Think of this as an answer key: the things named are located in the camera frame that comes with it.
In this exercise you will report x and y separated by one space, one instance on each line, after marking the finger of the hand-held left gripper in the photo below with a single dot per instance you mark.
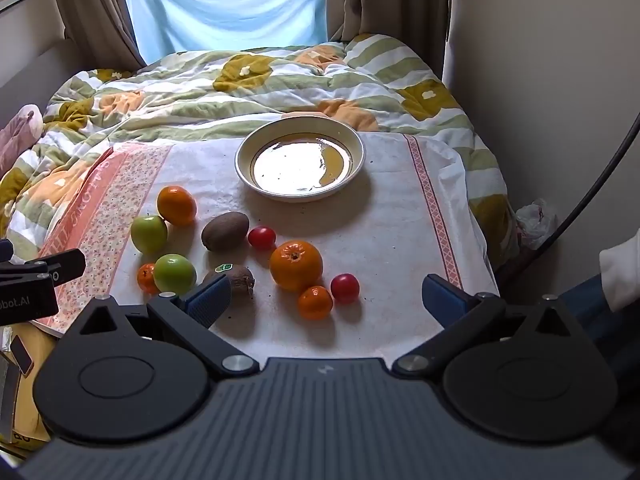
55 265

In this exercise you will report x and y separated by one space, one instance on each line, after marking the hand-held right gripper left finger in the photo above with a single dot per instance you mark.
212 297

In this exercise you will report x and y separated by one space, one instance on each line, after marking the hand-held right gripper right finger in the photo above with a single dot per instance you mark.
442 300

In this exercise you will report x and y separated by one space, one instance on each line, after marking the brown kiwi with green sticker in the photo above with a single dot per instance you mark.
242 277

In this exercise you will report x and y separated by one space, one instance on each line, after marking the green apple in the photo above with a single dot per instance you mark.
149 233
174 274

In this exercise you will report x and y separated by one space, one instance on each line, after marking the small mandarin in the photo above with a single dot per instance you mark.
145 280
315 302

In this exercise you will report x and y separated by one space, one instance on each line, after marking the medium orange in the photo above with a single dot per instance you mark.
176 205

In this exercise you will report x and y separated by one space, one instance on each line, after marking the cream ceramic bowl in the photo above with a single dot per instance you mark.
300 160

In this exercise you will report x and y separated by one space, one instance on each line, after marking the yellow cardboard box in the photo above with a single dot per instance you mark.
37 355

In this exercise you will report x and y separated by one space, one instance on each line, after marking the red tomato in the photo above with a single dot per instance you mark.
345 288
261 237

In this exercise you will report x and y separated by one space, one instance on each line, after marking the white cloth with pink print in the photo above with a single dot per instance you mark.
390 230

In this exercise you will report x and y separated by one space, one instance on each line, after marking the large orange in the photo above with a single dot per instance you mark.
296 266

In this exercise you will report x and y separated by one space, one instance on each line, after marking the white plastic bag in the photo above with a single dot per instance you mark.
537 222

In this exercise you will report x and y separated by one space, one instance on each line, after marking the person's blue pants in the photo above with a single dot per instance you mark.
585 295

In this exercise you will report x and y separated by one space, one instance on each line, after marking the person's white shirt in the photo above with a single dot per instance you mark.
622 270

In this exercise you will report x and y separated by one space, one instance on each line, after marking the floral striped quilt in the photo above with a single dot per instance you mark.
200 90

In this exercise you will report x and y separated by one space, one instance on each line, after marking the light blue window cloth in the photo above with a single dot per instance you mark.
225 5

